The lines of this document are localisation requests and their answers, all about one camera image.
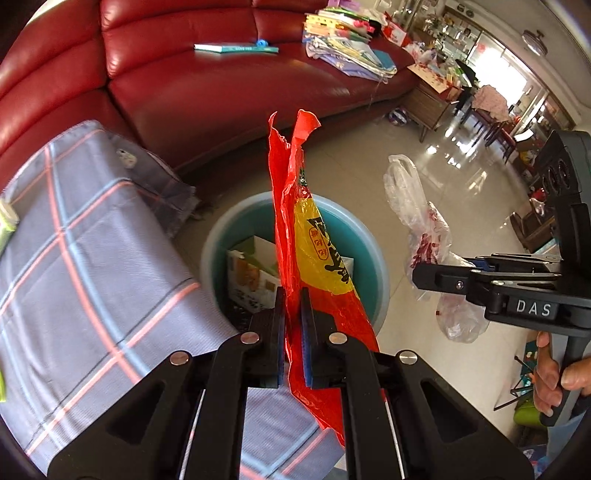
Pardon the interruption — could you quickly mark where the pile of colourful papers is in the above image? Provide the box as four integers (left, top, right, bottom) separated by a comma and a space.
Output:
301, 1, 398, 84

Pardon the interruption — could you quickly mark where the glass display cabinet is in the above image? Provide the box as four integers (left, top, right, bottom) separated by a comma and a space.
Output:
391, 1, 483, 63

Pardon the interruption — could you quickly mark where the round ceiling lamp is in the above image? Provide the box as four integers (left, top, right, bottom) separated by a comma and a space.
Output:
521, 30, 548, 57

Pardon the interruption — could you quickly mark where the teal round trash bin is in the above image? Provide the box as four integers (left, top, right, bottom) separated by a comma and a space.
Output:
200, 191, 390, 332

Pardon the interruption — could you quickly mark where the wooden side table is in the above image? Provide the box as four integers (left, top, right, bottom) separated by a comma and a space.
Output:
401, 64, 461, 143

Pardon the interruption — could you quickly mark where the teal book on sofa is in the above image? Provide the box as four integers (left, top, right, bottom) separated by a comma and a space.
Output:
193, 43, 280, 54

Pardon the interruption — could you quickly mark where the red leather sofa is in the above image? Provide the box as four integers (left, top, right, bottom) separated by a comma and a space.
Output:
1, 1, 418, 182

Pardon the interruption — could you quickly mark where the green jar lid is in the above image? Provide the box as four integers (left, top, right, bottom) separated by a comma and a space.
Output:
0, 372, 7, 403

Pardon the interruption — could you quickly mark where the black dining chair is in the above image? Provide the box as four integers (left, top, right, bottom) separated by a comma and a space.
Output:
454, 59, 477, 115

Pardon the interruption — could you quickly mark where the red yellow snack bag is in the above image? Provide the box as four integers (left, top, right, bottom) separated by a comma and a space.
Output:
269, 109, 378, 444

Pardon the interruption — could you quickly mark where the blue plaid table cloth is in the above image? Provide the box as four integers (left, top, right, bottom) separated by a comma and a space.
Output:
0, 119, 348, 480

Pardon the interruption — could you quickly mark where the white red plastic bag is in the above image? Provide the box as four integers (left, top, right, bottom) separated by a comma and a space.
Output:
384, 154, 489, 344

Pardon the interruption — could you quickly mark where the person's right hand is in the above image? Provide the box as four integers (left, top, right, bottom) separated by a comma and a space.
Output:
533, 331, 591, 416

